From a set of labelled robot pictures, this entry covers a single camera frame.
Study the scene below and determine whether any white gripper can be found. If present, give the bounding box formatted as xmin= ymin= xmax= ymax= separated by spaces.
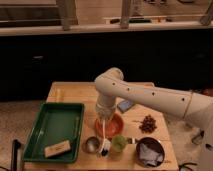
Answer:
xmin=96 ymin=94 xmax=116 ymax=120

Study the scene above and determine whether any white handled dish brush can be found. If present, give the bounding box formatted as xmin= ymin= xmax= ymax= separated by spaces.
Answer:
xmin=99 ymin=121 xmax=111 ymax=156

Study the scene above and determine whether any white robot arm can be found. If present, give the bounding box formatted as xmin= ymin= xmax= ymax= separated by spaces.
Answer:
xmin=94 ymin=68 xmax=213 ymax=171

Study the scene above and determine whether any green plastic cup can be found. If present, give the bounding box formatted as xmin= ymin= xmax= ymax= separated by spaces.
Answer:
xmin=112 ymin=135 xmax=127 ymax=153

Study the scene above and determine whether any small metal cup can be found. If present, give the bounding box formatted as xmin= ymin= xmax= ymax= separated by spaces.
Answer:
xmin=85 ymin=136 xmax=100 ymax=153

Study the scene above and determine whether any blue sponge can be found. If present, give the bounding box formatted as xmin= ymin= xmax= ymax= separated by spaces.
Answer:
xmin=117 ymin=100 xmax=135 ymax=113

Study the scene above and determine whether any orange bowl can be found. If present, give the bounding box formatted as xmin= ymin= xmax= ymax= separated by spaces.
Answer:
xmin=94 ymin=114 xmax=124 ymax=138

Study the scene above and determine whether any wooden table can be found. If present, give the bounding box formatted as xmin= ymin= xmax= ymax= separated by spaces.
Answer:
xmin=24 ymin=82 xmax=178 ymax=171

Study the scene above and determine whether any brown pine cone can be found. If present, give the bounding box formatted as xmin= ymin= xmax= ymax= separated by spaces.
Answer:
xmin=139 ymin=115 xmax=157 ymax=133

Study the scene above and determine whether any green plastic tray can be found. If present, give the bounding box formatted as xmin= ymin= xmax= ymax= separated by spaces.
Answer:
xmin=22 ymin=102 xmax=84 ymax=163

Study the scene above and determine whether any wooden block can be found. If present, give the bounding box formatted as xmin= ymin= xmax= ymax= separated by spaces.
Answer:
xmin=44 ymin=140 xmax=71 ymax=158

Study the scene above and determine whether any dark metal bowl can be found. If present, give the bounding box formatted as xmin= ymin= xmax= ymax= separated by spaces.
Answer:
xmin=135 ymin=137 xmax=165 ymax=167

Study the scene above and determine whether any grey cloth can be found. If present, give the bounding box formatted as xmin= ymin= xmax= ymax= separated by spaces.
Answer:
xmin=139 ymin=144 xmax=164 ymax=167

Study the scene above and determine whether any black chair back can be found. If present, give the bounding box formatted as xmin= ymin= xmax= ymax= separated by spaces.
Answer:
xmin=10 ymin=139 xmax=21 ymax=171

